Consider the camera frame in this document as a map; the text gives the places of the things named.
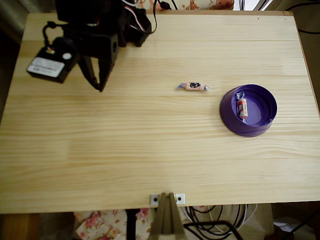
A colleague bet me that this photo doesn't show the pink candy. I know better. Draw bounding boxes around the pink candy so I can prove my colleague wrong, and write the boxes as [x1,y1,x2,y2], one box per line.
[175,81,211,93]
[234,91,250,125]

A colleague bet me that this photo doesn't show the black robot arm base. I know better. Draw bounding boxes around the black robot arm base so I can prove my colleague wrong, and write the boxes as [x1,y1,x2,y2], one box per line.
[121,4,153,48]

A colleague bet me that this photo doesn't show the purple bowl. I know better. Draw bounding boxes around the purple bowl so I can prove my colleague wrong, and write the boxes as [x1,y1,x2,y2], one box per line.
[219,83,279,138]

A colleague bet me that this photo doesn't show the floral curtain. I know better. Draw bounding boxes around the floral curtain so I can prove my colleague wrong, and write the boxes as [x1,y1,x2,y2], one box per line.
[136,0,236,11]

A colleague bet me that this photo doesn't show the floral cloth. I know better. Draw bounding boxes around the floral cloth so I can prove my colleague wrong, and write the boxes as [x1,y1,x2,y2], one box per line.
[73,206,193,240]

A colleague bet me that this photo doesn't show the black table leg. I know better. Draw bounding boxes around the black table leg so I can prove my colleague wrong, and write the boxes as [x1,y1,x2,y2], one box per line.
[124,208,141,240]

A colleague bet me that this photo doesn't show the black power cable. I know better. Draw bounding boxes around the black power cable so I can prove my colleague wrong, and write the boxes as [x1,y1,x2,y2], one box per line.
[148,0,174,35]

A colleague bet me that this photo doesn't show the silver metal bracket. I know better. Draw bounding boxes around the silver metal bracket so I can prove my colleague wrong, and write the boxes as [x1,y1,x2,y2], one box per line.
[149,192,186,206]

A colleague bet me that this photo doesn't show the white frame strips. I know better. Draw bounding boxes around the white frame strips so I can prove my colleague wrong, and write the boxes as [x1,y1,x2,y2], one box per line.
[233,0,275,12]

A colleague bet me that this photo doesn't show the beige camera stand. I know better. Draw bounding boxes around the beige camera stand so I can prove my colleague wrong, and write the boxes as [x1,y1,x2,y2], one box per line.
[149,191,187,240]

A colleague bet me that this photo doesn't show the white cable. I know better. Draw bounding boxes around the white cable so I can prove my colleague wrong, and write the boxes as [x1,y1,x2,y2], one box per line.
[182,203,260,233]

